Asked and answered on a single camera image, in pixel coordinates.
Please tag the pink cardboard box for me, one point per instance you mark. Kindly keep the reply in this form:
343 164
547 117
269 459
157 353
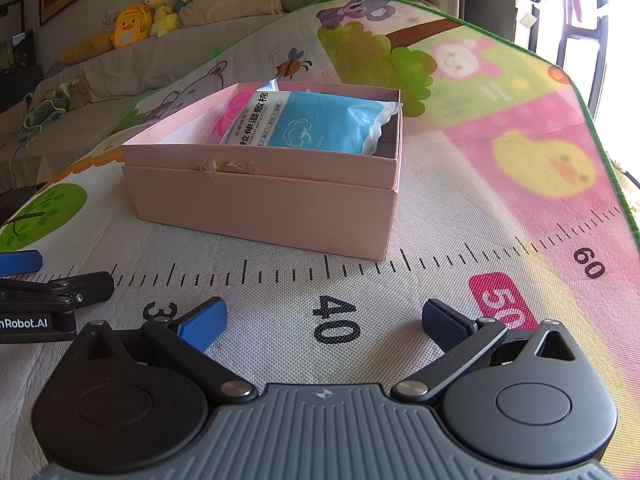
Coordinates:
260 210

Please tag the black framed picture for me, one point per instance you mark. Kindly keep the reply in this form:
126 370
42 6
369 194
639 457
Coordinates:
11 16

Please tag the cartoon printed play mat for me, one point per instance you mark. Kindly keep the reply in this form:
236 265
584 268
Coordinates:
450 185

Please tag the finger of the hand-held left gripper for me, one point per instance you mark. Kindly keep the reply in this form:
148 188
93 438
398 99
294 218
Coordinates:
20 262
75 287

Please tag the dark glass cabinet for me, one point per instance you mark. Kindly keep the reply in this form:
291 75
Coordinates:
20 75

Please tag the yellow duck backpack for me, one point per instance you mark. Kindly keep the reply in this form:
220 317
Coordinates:
130 25

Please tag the yellow duck plush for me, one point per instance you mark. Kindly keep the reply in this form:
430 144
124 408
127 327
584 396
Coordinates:
162 17

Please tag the green knitted cloth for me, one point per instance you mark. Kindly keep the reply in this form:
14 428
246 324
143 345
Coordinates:
42 117

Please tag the long yellow plush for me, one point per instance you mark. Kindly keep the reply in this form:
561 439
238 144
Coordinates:
85 50

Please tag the window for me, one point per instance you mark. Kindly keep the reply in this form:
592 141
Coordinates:
600 60

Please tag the pink plastic toy basket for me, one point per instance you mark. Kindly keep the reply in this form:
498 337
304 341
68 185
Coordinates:
235 112

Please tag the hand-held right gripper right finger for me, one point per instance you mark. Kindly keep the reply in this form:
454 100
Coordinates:
445 325

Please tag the blue wipes packet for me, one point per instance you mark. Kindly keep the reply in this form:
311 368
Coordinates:
320 122

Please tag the brown bear plush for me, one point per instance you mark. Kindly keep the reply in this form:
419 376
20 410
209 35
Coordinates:
77 92

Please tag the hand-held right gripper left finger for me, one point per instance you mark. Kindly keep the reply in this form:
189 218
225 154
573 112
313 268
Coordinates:
202 327

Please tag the beige covered sofa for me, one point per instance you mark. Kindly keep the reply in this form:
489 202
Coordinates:
125 65

